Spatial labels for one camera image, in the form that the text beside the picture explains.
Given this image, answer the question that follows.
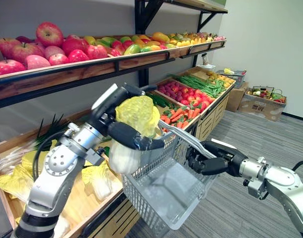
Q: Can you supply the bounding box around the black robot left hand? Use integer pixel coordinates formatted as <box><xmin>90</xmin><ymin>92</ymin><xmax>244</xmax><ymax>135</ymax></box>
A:
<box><xmin>88</xmin><ymin>83</ymin><xmax>166</xmax><ymax>151</ymax></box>

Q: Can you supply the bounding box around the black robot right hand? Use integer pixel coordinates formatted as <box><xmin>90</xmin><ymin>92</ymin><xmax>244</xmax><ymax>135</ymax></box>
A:
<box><xmin>185</xmin><ymin>138</ymin><xmax>249</xmax><ymax>178</ymax></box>

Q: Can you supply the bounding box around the yellow napa cabbage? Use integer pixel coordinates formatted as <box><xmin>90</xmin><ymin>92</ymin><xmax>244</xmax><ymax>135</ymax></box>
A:
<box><xmin>20</xmin><ymin>149</ymin><xmax>55</xmax><ymax>172</ymax></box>
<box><xmin>108</xmin><ymin>95</ymin><xmax>164</xmax><ymax>175</ymax></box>
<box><xmin>0</xmin><ymin>165</ymin><xmax>35</xmax><ymax>203</ymax></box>
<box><xmin>53</xmin><ymin>215</ymin><xmax>71</xmax><ymax>238</ymax></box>
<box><xmin>81</xmin><ymin>161</ymin><xmax>116</xmax><ymax>202</ymax></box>

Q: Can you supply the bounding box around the grey plastic shopping basket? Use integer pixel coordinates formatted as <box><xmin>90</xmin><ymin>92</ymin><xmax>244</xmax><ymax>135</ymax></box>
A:
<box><xmin>121</xmin><ymin>120</ymin><xmax>227</xmax><ymax>231</ymax></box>

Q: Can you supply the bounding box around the wooden produce display stand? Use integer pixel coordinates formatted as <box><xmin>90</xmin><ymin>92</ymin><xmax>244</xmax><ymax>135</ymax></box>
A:
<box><xmin>0</xmin><ymin>66</ymin><xmax>237</xmax><ymax>238</ymax></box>

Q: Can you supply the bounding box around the green cucumber pile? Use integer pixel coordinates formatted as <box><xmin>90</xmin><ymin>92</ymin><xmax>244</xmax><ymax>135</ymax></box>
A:
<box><xmin>146</xmin><ymin>92</ymin><xmax>172</xmax><ymax>109</ymax></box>

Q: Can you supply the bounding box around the orange carrot pile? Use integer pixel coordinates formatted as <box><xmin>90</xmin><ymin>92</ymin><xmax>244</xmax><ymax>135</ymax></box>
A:
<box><xmin>159</xmin><ymin>105</ymin><xmax>202</xmax><ymax>130</ymax></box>

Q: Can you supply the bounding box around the red tomato pile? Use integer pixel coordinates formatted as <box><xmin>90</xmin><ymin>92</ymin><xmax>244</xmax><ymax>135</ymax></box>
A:
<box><xmin>178</xmin><ymin>87</ymin><xmax>216</xmax><ymax>113</ymax></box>

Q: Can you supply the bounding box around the plain brown cardboard box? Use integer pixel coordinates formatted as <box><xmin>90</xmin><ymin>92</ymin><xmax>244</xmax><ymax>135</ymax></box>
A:
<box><xmin>225</xmin><ymin>81</ymin><xmax>249</xmax><ymax>113</ymax></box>

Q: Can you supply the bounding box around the printed cardboard box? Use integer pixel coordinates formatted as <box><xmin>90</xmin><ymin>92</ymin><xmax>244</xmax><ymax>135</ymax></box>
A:
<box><xmin>237</xmin><ymin>87</ymin><xmax>287</xmax><ymax>122</ymax></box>

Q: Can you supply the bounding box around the long wooden fruit shelf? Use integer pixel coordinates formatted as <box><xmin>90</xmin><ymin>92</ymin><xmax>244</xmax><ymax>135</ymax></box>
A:
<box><xmin>0</xmin><ymin>34</ymin><xmax>227</xmax><ymax>111</ymax></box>

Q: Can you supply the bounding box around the green bean pile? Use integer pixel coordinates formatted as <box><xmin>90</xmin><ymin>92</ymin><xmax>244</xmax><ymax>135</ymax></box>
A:
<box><xmin>168</xmin><ymin>73</ymin><xmax>227</xmax><ymax>99</ymax></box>

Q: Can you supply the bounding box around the green red mango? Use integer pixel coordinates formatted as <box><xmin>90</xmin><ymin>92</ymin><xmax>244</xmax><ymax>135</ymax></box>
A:
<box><xmin>123</xmin><ymin>44</ymin><xmax>142</xmax><ymax>56</ymax></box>

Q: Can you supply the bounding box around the yellow potato pile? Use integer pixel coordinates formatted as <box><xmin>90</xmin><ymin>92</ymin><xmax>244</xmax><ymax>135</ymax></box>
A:
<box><xmin>206</xmin><ymin>70</ymin><xmax>236</xmax><ymax>88</ymax></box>

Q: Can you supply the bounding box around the orange yellow mango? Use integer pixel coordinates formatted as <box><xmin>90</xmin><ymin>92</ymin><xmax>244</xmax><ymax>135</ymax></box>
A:
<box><xmin>151</xmin><ymin>32</ymin><xmax>171</xmax><ymax>44</ymax></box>

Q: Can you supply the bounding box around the pink apple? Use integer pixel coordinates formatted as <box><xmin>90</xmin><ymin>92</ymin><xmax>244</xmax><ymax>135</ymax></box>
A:
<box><xmin>44</xmin><ymin>45</ymin><xmax>66</xmax><ymax>60</ymax></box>
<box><xmin>24</xmin><ymin>55</ymin><xmax>51</xmax><ymax>70</ymax></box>

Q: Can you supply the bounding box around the green onion bunch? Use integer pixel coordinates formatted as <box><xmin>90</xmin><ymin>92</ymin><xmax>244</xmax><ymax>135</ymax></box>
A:
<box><xmin>0</xmin><ymin>114</ymin><xmax>71</xmax><ymax>174</ymax></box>

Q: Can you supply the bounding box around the yellow pear pile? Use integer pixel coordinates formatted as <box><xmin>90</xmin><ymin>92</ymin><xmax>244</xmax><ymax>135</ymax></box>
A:
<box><xmin>169</xmin><ymin>31</ymin><xmax>214</xmax><ymax>48</ymax></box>

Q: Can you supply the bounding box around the large red apple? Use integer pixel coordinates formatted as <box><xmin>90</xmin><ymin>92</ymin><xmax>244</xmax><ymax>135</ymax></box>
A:
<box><xmin>36</xmin><ymin>21</ymin><xmax>64</xmax><ymax>48</ymax></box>

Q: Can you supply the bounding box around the wooden shelf board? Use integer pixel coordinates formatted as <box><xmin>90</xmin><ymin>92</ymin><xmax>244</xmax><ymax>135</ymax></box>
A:
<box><xmin>163</xmin><ymin>0</ymin><xmax>229</xmax><ymax>14</ymax></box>

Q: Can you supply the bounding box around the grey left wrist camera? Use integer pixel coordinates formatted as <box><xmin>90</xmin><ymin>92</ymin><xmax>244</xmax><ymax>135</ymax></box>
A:
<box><xmin>85</xmin><ymin>147</ymin><xmax>105</xmax><ymax>167</ymax></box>

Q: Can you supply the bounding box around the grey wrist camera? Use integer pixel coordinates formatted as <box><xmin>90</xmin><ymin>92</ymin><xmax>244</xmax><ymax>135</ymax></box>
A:
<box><xmin>243</xmin><ymin>178</ymin><xmax>269</xmax><ymax>200</ymax></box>
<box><xmin>85</xmin><ymin>147</ymin><xmax>105</xmax><ymax>167</ymax></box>

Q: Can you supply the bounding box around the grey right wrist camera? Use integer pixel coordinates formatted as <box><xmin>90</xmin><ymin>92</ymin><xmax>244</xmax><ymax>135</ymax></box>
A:
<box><xmin>243</xmin><ymin>178</ymin><xmax>269</xmax><ymax>200</ymax></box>

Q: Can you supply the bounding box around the wire basket of vegetables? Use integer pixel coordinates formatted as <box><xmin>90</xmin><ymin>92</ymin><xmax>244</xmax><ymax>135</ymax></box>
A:
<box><xmin>247</xmin><ymin>85</ymin><xmax>286</xmax><ymax>104</ymax></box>

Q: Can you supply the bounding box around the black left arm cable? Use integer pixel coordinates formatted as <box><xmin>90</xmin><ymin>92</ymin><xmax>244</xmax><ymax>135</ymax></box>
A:
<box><xmin>32</xmin><ymin>130</ymin><xmax>68</xmax><ymax>181</ymax></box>

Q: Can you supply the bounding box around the grey basket with red handle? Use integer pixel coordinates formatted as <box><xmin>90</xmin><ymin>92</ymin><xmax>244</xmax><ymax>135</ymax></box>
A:
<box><xmin>216</xmin><ymin>69</ymin><xmax>247</xmax><ymax>89</ymax></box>

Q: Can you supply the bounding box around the black metal shelf frame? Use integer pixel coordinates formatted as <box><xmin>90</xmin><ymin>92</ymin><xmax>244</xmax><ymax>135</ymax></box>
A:
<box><xmin>134</xmin><ymin>0</ymin><xmax>218</xmax><ymax>88</ymax></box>

